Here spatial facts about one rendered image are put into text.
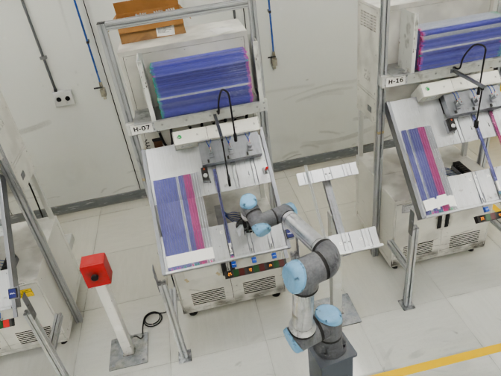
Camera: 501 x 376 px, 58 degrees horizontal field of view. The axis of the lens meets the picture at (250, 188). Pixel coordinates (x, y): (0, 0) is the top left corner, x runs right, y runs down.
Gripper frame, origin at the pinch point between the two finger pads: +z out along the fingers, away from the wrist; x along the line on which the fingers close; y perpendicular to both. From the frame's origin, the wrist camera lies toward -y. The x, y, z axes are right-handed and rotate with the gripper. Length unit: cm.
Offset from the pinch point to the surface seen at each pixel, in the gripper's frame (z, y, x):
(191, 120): -16, -63, -18
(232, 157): -2.7, -42.8, 0.6
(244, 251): 16.4, 5.3, -3.7
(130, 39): -36, -110, -42
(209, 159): -3.0, -44.2, -12.6
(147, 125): -17, -64, -41
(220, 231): 13.0, -7.3, -14.5
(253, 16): -56, -89, 23
